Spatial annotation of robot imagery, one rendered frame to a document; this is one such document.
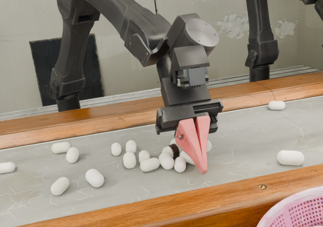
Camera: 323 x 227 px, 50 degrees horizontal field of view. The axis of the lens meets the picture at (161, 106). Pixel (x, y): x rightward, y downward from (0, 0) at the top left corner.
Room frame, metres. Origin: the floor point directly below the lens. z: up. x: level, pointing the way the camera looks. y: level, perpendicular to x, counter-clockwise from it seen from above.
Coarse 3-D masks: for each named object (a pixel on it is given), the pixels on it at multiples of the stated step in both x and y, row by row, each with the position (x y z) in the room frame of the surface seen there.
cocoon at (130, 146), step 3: (129, 141) 0.57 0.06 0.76; (132, 141) 0.57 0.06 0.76; (126, 144) 0.56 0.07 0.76; (129, 144) 0.55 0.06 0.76; (132, 144) 0.55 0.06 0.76; (135, 144) 0.56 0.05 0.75; (126, 147) 0.55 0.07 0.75; (129, 147) 0.55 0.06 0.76; (132, 147) 0.55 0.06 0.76; (135, 147) 0.55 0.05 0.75; (126, 150) 0.55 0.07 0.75; (129, 150) 0.54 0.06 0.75; (132, 150) 0.54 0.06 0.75; (135, 150) 0.55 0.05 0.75
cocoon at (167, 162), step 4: (160, 156) 0.50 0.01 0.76; (164, 156) 0.49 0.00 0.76; (168, 156) 0.49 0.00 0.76; (160, 160) 0.49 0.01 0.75; (164, 160) 0.48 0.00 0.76; (168, 160) 0.48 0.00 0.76; (172, 160) 0.48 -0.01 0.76; (164, 164) 0.48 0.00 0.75; (168, 164) 0.48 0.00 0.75; (172, 164) 0.48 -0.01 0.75; (168, 168) 0.48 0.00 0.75
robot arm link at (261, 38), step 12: (252, 0) 1.07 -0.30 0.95; (264, 0) 1.06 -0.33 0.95; (252, 12) 1.07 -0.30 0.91; (264, 12) 1.06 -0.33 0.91; (252, 24) 1.07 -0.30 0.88; (264, 24) 1.05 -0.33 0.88; (252, 36) 1.06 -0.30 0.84; (264, 36) 1.04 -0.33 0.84; (252, 48) 1.06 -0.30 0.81; (264, 48) 1.03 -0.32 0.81; (276, 48) 1.04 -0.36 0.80; (264, 60) 1.03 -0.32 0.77
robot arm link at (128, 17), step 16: (64, 0) 0.78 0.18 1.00; (96, 0) 0.71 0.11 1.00; (112, 0) 0.67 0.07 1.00; (128, 0) 0.67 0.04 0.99; (64, 16) 0.79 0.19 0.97; (112, 16) 0.67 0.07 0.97; (128, 16) 0.62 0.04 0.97; (144, 16) 0.63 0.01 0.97; (160, 16) 0.65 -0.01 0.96; (128, 32) 0.62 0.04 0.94; (144, 32) 0.59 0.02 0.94; (160, 32) 0.60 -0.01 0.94; (128, 48) 0.63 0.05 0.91
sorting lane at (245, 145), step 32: (320, 96) 0.75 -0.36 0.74; (128, 128) 0.67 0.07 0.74; (224, 128) 0.62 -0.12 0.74; (256, 128) 0.61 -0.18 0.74; (288, 128) 0.59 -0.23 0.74; (320, 128) 0.58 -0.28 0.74; (0, 160) 0.58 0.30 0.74; (32, 160) 0.57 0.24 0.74; (64, 160) 0.55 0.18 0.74; (96, 160) 0.54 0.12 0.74; (224, 160) 0.50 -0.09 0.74; (256, 160) 0.49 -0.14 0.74; (320, 160) 0.47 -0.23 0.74; (0, 192) 0.47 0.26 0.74; (32, 192) 0.46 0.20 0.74; (64, 192) 0.45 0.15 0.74; (96, 192) 0.44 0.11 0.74; (128, 192) 0.43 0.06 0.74; (160, 192) 0.42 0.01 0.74; (0, 224) 0.39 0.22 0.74
